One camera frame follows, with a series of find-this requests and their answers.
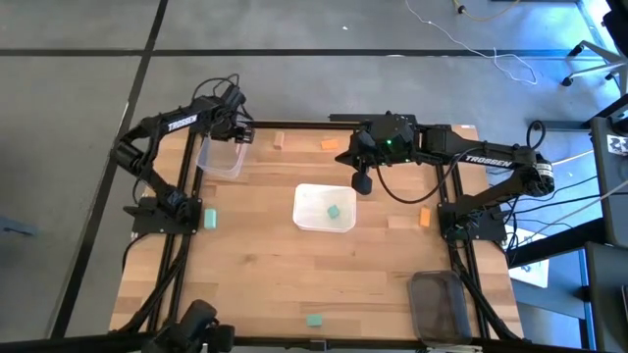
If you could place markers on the teal block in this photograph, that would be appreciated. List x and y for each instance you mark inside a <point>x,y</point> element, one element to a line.
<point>333,212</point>
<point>210,219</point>
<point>314,320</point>

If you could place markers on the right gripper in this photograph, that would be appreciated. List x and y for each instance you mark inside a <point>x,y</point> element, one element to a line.
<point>390,139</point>

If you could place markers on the black-and-white marker tag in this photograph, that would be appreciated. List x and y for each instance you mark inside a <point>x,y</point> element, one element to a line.
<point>618,145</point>

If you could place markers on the black chair seat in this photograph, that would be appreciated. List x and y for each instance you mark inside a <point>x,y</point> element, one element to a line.
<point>617,22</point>

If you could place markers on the orange block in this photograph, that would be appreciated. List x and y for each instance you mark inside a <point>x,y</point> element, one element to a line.
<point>425,217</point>
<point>330,144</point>

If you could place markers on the natural wood block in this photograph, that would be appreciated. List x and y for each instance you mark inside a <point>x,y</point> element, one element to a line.
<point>279,140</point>

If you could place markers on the dark translucent plastic bin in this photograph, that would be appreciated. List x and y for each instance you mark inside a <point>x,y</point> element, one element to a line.
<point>439,309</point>

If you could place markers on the black aluminium table frame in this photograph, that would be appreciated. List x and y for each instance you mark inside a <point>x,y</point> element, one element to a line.
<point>294,124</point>

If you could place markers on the grey chair base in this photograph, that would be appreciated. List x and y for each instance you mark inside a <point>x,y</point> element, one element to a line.
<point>596,66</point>

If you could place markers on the clear plastic bin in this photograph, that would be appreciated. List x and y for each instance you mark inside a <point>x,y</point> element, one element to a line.
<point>221,159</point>

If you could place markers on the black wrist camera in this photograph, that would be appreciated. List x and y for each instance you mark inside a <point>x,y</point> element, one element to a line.
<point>233,95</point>
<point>361,184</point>

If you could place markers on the black cabinet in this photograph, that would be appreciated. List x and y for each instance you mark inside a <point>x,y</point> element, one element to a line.
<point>608,196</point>

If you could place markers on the white plastic bin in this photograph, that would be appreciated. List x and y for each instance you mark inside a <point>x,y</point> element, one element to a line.
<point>314,216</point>

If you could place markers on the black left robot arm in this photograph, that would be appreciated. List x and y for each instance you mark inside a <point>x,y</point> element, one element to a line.
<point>181,121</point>

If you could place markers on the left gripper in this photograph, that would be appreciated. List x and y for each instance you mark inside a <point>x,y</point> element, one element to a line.
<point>226,120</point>

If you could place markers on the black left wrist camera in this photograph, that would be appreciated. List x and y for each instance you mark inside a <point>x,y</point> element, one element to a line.
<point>233,95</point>

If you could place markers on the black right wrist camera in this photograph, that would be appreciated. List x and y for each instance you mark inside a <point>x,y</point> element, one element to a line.
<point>361,184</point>

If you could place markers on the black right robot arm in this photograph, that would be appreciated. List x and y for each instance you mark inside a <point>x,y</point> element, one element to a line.
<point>488,161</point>

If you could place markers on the black table-level camera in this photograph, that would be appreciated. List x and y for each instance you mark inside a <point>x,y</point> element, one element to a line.
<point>193,326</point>

